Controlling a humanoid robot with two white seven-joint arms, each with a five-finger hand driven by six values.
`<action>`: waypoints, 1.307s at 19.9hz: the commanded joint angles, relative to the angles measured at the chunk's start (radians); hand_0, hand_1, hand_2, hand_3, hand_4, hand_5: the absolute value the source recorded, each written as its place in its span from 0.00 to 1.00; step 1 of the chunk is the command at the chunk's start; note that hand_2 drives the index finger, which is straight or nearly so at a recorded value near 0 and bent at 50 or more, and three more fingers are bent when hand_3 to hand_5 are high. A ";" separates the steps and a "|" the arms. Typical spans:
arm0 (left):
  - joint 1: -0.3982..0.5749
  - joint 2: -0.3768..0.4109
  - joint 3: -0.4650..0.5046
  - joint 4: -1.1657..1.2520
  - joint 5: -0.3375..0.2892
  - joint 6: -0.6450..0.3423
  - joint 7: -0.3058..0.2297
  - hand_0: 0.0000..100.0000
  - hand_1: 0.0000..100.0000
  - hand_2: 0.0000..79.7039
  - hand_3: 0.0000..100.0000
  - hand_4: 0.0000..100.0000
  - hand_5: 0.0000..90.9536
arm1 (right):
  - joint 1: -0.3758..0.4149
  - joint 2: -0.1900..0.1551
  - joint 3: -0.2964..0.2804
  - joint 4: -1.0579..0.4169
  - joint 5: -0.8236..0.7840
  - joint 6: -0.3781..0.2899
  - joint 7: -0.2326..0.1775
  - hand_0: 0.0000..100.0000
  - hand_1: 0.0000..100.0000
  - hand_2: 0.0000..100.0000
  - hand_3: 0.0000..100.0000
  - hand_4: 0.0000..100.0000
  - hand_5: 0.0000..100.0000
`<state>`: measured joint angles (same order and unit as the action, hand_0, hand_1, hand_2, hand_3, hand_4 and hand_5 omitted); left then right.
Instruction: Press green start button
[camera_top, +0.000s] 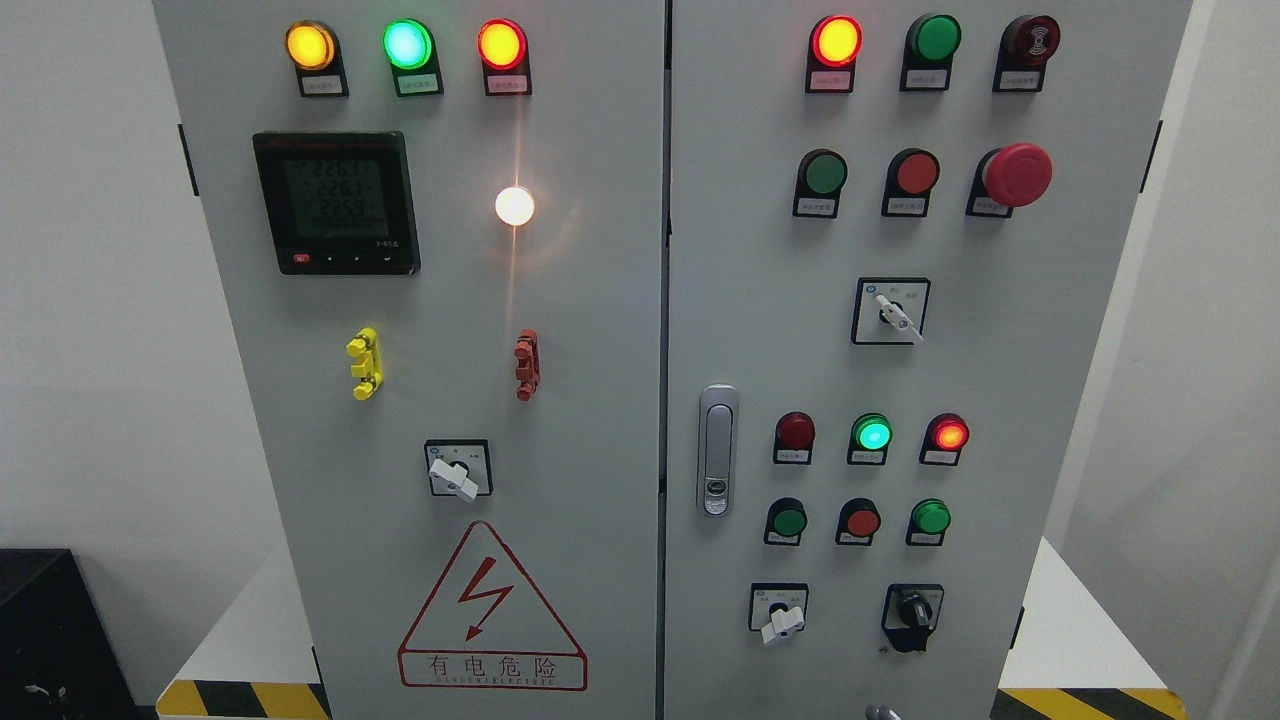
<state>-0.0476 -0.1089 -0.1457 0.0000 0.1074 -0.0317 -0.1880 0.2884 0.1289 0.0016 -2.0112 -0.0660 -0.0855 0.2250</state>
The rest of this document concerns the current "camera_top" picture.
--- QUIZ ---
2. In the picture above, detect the lower middle green lamp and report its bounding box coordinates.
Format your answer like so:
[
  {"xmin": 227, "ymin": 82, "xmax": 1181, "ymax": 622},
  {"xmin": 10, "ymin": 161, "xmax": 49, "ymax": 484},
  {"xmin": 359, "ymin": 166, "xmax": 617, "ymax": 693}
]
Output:
[{"xmin": 846, "ymin": 413, "xmax": 893, "ymax": 466}]

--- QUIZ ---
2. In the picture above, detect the black digital power meter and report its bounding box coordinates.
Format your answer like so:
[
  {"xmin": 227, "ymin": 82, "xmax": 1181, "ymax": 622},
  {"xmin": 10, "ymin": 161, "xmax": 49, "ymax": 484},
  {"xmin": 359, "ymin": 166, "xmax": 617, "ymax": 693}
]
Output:
[{"xmin": 252, "ymin": 131, "xmax": 420, "ymax": 275}]

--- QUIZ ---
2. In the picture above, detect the red emergency stop button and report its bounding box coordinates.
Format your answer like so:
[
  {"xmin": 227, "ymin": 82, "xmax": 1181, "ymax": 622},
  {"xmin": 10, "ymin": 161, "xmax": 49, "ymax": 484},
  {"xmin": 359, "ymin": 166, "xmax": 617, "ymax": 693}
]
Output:
[{"xmin": 966, "ymin": 142, "xmax": 1053, "ymax": 219}]

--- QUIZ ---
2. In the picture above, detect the green lamp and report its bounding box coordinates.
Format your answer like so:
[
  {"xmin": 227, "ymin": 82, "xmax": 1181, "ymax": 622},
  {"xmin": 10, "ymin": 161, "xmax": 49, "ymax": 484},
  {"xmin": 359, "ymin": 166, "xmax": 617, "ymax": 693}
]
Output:
[
  {"xmin": 846, "ymin": 413, "xmax": 893, "ymax": 466},
  {"xmin": 900, "ymin": 13, "xmax": 963, "ymax": 92}
]

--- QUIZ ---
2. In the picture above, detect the top right green lamp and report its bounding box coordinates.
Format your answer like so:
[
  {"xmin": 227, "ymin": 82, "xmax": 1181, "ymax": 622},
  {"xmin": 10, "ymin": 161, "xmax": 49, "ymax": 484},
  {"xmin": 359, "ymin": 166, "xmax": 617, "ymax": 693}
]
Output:
[{"xmin": 900, "ymin": 13, "xmax": 963, "ymax": 92}]

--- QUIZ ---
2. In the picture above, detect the red push button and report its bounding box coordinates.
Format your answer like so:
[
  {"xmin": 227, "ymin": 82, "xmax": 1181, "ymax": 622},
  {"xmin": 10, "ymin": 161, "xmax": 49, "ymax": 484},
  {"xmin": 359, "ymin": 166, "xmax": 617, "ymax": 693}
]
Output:
[
  {"xmin": 835, "ymin": 497, "xmax": 882, "ymax": 546},
  {"xmin": 881, "ymin": 147, "xmax": 940, "ymax": 218}
]

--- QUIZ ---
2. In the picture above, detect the upper right selector switch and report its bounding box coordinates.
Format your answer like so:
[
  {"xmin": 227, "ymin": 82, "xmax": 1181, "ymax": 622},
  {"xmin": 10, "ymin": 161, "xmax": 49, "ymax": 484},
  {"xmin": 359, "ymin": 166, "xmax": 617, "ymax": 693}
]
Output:
[{"xmin": 851, "ymin": 277, "xmax": 931, "ymax": 346}]

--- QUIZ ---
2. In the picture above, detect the lower red push button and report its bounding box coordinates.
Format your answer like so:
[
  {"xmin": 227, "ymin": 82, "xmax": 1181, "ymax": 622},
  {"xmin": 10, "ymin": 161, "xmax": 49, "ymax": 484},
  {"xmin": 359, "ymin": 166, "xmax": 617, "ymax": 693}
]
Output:
[{"xmin": 835, "ymin": 497, "xmax": 882, "ymax": 546}]

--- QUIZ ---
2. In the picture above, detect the lower left red lamp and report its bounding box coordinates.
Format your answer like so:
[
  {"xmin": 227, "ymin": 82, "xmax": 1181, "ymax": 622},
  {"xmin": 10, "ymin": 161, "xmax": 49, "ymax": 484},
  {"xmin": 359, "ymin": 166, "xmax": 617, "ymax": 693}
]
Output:
[{"xmin": 772, "ymin": 411, "xmax": 817, "ymax": 465}]

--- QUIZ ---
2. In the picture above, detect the yellow indicator light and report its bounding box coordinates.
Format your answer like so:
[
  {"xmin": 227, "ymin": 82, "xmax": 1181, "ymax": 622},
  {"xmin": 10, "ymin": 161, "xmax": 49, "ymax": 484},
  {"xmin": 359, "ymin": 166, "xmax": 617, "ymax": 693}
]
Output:
[{"xmin": 284, "ymin": 20, "xmax": 349, "ymax": 97}]

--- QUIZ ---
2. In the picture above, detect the red lamp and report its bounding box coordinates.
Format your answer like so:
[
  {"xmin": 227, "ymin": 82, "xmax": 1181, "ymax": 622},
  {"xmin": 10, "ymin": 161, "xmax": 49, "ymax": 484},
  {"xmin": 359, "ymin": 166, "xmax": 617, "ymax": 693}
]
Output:
[
  {"xmin": 805, "ymin": 14, "xmax": 863, "ymax": 94},
  {"xmin": 772, "ymin": 411, "xmax": 817, "ymax": 465},
  {"xmin": 919, "ymin": 413, "xmax": 970, "ymax": 468}
]

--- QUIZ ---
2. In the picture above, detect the white platform with hazard stripes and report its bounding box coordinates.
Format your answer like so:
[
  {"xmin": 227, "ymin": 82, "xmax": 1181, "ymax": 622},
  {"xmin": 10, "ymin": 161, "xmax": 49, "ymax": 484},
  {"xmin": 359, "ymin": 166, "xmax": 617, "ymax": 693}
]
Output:
[{"xmin": 155, "ymin": 542, "xmax": 1187, "ymax": 719}]

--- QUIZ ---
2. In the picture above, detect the bottom white selector switch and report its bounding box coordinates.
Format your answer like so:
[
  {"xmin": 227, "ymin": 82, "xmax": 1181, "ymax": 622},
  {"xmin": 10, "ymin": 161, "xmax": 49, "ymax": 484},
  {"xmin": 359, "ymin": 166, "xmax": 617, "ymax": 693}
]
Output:
[{"xmin": 748, "ymin": 582, "xmax": 809, "ymax": 647}]

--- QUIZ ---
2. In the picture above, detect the left door selector switch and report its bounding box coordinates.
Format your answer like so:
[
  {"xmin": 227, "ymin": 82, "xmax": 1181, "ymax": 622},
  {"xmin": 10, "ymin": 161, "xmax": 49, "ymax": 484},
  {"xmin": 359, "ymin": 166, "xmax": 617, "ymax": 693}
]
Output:
[{"xmin": 424, "ymin": 439, "xmax": 493, "ymax": 503}]

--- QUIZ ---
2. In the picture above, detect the lower left green push button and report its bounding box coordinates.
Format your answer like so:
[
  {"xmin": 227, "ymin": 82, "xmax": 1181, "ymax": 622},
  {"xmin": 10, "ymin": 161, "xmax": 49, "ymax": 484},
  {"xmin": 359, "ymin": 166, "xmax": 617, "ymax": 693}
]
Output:
[{"xmin": 763, "ymin": 497, "xmax": 808, "ymax": 546}]

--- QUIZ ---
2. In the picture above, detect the dark red buzzer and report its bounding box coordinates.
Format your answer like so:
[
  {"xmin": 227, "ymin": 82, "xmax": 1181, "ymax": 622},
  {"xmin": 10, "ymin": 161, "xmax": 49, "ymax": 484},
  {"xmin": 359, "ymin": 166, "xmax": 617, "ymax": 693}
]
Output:
[{"xmin": 992, "ymin": 15, "xmax": 1061, "ymax": 94}]

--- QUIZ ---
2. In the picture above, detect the black box at left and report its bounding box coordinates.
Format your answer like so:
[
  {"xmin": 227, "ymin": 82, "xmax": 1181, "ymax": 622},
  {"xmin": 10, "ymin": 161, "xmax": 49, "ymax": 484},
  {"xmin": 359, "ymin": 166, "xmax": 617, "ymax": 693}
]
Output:
[{"xmin": 1, "ymin": 550, "xmax": 140, "ymax": 719}]

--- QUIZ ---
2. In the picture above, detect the green push button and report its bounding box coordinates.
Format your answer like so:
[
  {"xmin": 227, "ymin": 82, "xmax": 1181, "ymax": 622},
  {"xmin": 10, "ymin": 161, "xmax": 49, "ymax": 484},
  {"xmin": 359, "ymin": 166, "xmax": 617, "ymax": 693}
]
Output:
[
  {"xmin": 905, "ymin": 498, "xmax": 954, "ymax": 547},
  {"xmin": 763, "ymin": 497, "xmax": 808, "ymax": 546},
  {"xmin": 792, "ymin": 149, "xmax": 849, "ymax": 219}
]

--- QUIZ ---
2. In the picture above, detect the top right red lamp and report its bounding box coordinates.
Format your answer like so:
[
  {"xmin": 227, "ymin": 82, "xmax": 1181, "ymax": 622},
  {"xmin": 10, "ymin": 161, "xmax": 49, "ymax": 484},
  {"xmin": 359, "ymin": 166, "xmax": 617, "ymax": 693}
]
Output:
[{"xmin": 805, "ymin": 14, "xmax": 863, "ymax": 94}]

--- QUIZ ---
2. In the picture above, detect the lower right red lamp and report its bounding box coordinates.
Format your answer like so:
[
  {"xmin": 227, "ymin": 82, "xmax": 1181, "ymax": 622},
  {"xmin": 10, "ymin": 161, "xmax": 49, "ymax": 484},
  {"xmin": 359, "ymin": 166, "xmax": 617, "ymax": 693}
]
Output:
[{"xmin": 919, "ymin": 413, "xmax": 970, "ymax": 468}]

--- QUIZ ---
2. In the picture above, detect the green lit indicator light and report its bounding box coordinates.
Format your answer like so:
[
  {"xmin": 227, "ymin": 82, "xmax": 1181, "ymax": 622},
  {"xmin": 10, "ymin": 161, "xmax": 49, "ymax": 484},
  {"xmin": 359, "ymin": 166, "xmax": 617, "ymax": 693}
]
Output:
[{"xmin": 381, "ymin": 18, "xmax": 444, "ymax": 97}]

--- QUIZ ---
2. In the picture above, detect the upper green push button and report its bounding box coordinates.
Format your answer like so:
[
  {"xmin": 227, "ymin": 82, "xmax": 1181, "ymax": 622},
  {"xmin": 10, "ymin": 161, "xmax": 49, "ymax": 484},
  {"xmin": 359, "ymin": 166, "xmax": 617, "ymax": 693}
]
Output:
[{"xmin": 792, "ymin": 149, "xmax": 849, "ymax": 219}]

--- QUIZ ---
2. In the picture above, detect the red electric hazard warning sticker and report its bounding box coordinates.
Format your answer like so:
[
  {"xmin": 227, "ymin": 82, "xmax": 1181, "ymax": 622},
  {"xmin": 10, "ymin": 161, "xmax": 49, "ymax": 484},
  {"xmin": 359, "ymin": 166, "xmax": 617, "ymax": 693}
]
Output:
[{"xmin": 397, "ymin": 520, "xmax": 588, "ymax": 692}]

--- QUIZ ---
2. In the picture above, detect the red terminal connector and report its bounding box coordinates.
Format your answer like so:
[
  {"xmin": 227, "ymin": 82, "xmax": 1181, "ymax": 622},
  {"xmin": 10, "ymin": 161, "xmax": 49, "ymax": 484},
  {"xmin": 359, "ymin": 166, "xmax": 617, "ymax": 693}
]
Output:
[{"xmin": 513, "ymin": 328, "xmax": 541, "ymax": 402}]

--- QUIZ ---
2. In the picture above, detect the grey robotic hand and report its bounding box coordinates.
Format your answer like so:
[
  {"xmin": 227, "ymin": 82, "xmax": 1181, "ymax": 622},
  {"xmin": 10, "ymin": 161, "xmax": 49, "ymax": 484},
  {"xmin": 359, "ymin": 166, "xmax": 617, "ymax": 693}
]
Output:
[{"xmin": 865, "ymin": 705, "xmax": 901, "ymax": 720}]

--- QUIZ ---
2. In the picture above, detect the lower right green push button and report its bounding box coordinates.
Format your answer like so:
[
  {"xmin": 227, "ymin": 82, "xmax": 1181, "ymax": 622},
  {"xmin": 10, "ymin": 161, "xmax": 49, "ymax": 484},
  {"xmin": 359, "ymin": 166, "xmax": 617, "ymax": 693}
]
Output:
[{"xmin": 905, "ymin": 498, "xmax": 954, "ymax": 547}]

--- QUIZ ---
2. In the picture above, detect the yellow terminal connector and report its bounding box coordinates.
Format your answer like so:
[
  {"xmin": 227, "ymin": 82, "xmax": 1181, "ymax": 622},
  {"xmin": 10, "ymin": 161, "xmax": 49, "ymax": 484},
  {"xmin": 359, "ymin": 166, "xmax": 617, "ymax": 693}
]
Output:
[{"xmin": 346, "ymin": 325, "xmax": 384, "ymax": 401}]

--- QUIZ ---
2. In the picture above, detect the grey electrical control cabinet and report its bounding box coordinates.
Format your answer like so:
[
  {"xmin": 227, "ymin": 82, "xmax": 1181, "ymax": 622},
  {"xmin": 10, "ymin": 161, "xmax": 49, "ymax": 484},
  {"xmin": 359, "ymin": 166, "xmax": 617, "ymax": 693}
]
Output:
[{"xmin": 154, "ymin": 1, "xmax": 1192, "ymax": 719}]

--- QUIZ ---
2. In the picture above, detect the red lit indicator light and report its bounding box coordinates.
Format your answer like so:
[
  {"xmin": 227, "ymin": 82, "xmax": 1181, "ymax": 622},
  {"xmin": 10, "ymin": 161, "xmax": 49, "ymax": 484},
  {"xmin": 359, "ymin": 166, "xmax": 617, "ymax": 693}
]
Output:
[{"xmin": 477, "ymin": 18, "xmax": 532, "ymax": 96}]

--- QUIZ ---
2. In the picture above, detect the silver cabinet door handle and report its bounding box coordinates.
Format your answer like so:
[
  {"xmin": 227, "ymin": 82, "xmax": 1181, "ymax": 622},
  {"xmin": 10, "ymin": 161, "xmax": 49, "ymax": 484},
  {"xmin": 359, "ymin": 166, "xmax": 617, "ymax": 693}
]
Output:
[{"xmin": 698, "ymin": 384, "xmax": 739, "ymax": 518}]

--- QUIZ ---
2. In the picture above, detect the upper red push button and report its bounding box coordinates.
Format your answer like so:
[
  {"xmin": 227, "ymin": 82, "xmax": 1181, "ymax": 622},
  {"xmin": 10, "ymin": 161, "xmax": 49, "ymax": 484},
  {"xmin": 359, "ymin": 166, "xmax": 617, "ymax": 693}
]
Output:
[{"xmin": 881, "ymin": 147, "xmax": 940, "ymax": 218}]

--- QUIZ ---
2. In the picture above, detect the bottom black selector switch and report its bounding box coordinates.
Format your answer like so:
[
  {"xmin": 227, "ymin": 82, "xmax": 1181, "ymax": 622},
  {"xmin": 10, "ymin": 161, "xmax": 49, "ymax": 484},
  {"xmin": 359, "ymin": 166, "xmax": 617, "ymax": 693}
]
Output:
[{"xmin": 881, "ymin": 583, "xmax": 945, "ymax": 653}]

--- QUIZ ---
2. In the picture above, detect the white lit indicator light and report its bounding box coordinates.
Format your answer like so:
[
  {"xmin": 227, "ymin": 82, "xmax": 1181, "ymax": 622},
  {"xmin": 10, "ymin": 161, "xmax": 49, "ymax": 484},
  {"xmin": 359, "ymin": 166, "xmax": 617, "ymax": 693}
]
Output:
[{"xmin": 494, "ymin": 184, "xmax": 536, "ymax": 227}]

